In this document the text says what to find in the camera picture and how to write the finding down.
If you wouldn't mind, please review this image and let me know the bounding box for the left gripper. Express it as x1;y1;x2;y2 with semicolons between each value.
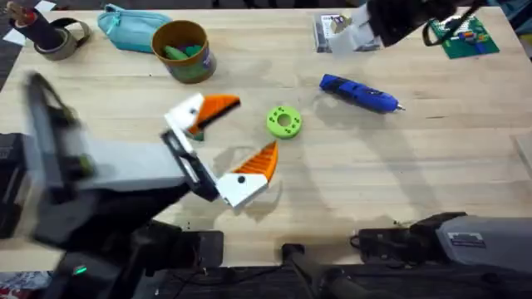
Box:
78;93;270;215

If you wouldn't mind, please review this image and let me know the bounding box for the blue electric screwdriver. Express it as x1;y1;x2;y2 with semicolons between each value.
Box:
318;73;406;115

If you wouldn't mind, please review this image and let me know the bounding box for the green disc with holes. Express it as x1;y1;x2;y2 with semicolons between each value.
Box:
265;105;303;140

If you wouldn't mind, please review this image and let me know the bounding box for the green board with toy blocks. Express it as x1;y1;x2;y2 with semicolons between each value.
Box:
429;15;501;61

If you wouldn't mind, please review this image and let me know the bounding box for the clear plastic parts box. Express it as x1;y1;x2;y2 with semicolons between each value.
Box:
313;12;382;54

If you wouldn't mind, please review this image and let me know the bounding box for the brown tub with green toys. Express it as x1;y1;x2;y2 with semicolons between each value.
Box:
150;19;218;85

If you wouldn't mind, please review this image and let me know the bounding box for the teal zip pouch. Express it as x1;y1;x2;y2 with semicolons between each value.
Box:
96;3;174;55

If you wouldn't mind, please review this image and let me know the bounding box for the grey tape roll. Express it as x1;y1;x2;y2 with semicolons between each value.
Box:
33;17;91;62

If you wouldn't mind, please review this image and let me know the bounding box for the black cylinder with brown tip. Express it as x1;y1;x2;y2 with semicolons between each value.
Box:
5;1;64;51

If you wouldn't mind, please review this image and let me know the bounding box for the white paper sheet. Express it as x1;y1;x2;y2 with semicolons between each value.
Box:
2;0;57;47

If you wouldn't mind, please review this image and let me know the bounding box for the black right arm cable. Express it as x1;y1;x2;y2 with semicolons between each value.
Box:
421;2;486;47

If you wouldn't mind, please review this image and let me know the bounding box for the black rail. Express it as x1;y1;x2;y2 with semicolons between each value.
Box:
155;263;532;299

